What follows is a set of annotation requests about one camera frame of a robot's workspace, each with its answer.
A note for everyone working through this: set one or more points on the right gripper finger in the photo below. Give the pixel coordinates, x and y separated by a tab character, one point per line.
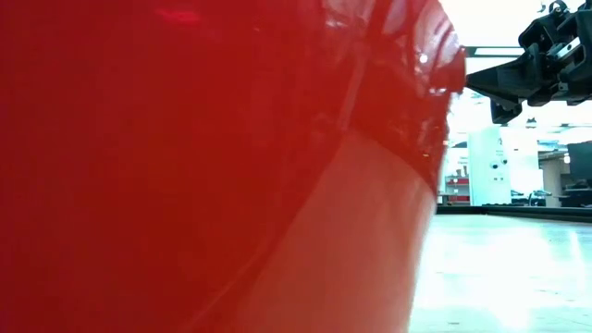
513	78

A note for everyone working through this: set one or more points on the red plastic bowl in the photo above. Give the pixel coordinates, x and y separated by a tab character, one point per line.
208	162

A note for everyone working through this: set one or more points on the red shelf unit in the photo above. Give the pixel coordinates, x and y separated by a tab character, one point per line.
458	187

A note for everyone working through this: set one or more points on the dark monitor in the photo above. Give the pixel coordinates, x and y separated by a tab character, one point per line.
582	162

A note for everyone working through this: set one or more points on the white pillar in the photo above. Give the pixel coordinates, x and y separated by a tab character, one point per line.
485	185

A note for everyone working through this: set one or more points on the black aluminium table frame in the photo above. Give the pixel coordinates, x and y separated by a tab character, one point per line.
532	213

